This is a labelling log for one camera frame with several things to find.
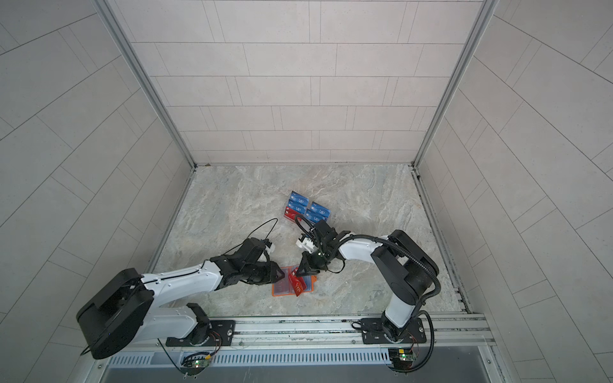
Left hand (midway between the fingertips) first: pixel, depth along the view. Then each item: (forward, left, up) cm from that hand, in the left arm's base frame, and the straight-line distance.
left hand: (288, 276), depth 82 cm
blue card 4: (+20, -8, +6) cm, 23 cm away
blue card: (+28, -2, +7) cm, 29 cm away
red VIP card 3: (+23, 0, +4) cm, 23 cm away
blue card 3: (+25, -2, +5) cm, 26 cm away
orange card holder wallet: (-2, -7, 0) cm, 8 cm away
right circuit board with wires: (-23, -35, -1) cm, 41 cm away
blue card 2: (+23, -11, +8) cm, 26 cm away
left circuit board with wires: (-24, +24, +2) cm, 34 cm away
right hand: (-1, -3, +2) cm, 4 cm away
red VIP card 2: (-3, +2, 0) cm, 4 cm away
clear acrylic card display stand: (+25, -3, +7) cm, 26 cm away
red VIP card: (-3, -3, +2) cm, 5 cm away
